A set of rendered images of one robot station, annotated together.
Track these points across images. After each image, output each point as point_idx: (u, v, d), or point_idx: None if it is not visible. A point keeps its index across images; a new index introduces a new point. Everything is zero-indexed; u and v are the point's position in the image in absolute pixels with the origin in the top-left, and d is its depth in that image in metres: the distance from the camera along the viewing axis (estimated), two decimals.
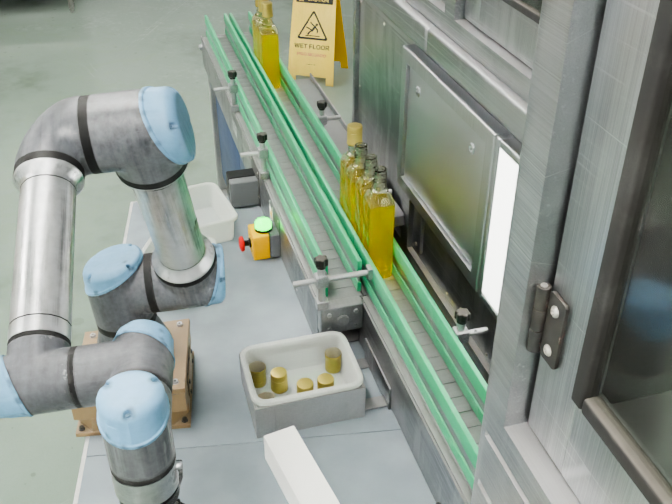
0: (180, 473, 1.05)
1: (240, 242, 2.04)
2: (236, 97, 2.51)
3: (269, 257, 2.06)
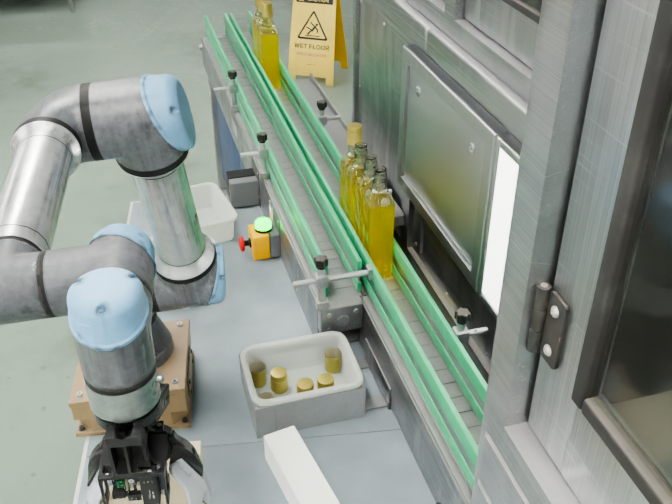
0: (166, 396, 0.97)
1: (240, 242, 2.04)
2: (236, 97, 2.51)
3: (269, 257, 2.06)
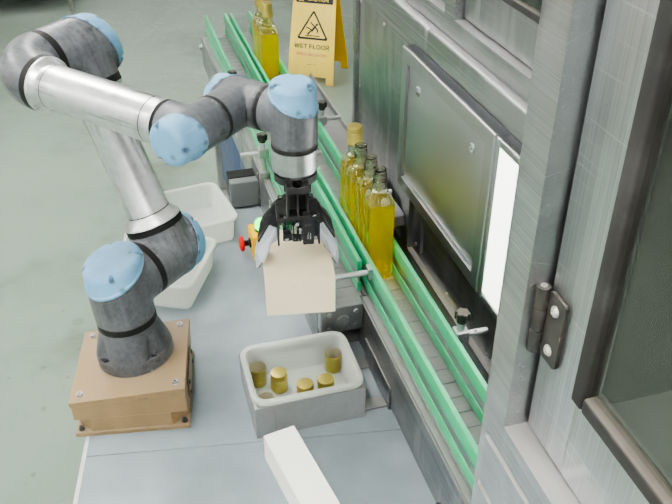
0: None
1: (240, 242, 2.04)
2: None
3: None
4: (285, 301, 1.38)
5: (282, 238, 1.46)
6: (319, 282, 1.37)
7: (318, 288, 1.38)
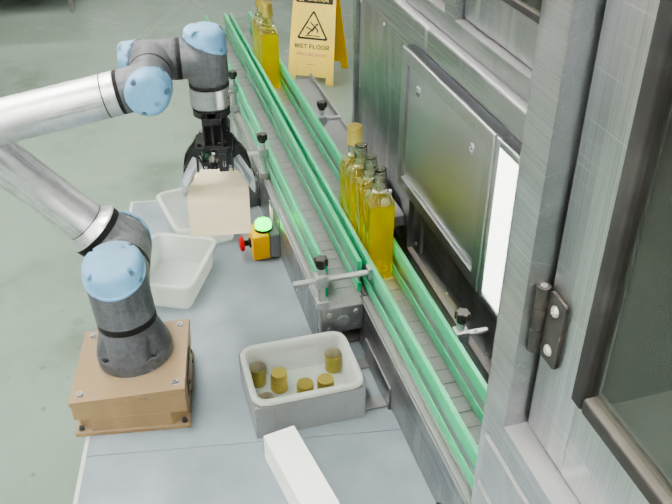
0: (229, 122, 1.62)
1: (240, 242, 2.04)
2: (236, 97, 2.51)
3: (269, 257, 2.06)
4: (206, 223, 1.60)
5: (207, 172, 1.68)
6: (235, 206, 1.58)
7: (235, 211, 1.59)
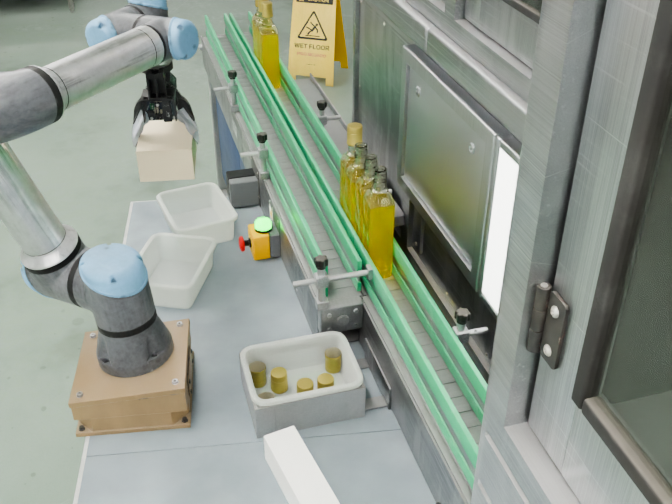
0: (175, 79, 1.81)
1: (240, 242, 2.04)
2: (236, 97, 2.51)
3: (269, 257, 2.06)
4: (153, 169, 1.78)
5: (157, 126, 1.86)
6: (179, 153, 1.76)
7: (179, 159, 1.77)
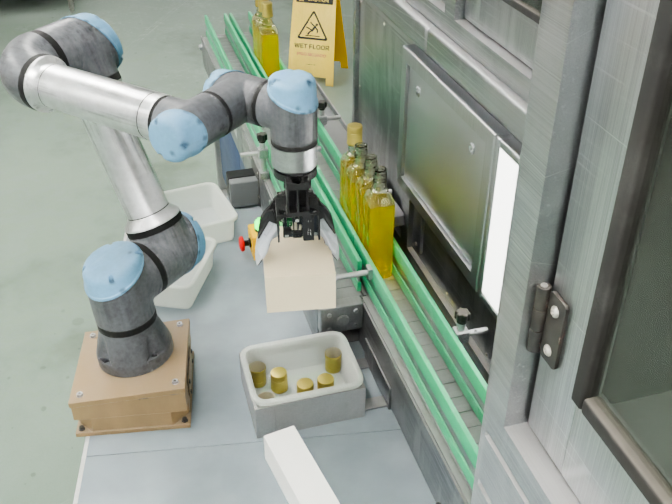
0: None
1: (240, 242, 2.04)
2: None
3: None
4: (285, 298, 1.38)
5: (282, 235, 1.46)
6: (319, 279, 1.37)
7: (318, 285, 1.37)
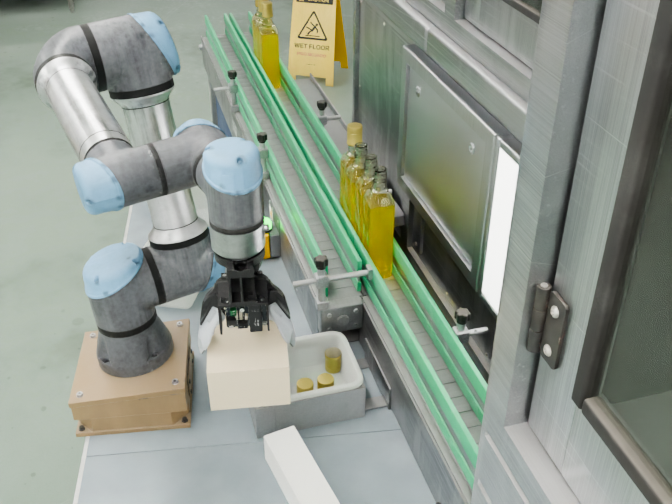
0: None
1: None
2: (236, 97, 2.51)
3: (269, 257, 2.06)
4: (232, 394, 1.19)
5: None
6: (270, 373, 1.18)
7: (269, 380, 1.19)
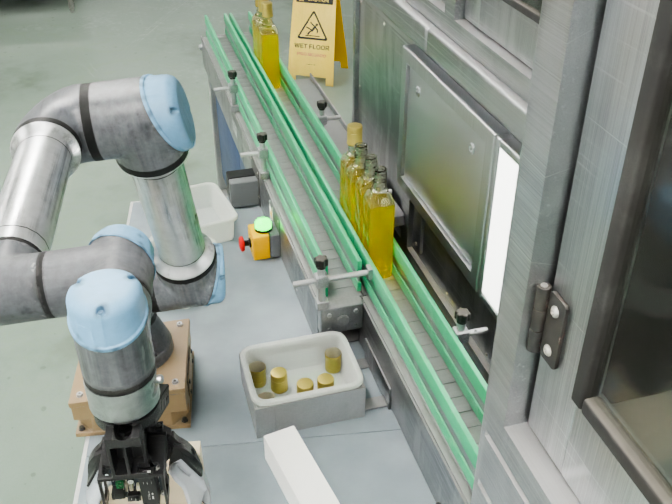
0: (165, 396, 0.97)
1: (240, 242, 2.04)
2: (236, 97, 2.51)
3: (269, 257, 2.06)
4: None
5: None
6: None
7: None
